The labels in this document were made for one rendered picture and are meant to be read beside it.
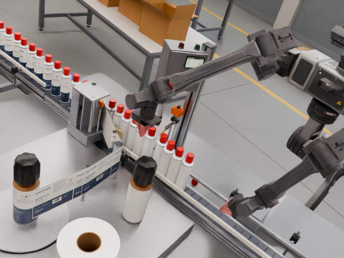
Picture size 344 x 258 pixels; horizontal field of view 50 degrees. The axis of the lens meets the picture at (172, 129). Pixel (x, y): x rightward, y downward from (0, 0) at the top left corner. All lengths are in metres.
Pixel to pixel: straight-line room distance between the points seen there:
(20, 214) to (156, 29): 2.22
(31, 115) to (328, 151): 1.48
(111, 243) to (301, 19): 6.47
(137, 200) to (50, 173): 0.44
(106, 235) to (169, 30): 2.20
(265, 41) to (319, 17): 5.90
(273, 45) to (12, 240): 1.11
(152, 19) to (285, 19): 4.43
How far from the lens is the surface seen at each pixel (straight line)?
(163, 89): 1.27
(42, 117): 2.06
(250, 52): 1.28
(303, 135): 1.82
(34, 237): 1.45
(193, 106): 1.66
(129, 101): 1.30
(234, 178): 1.97
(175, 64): 1.51
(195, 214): 1.66
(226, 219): 1.68
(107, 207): 1.56
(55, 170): 1.69
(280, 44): 1.32
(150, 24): 3.32
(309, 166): 1.20
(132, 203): 1.45
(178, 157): 1.61
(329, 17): 7.10
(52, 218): 1.50
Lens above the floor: 2.05
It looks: 35 degrees down
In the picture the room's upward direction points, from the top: 17 degrees clockwise
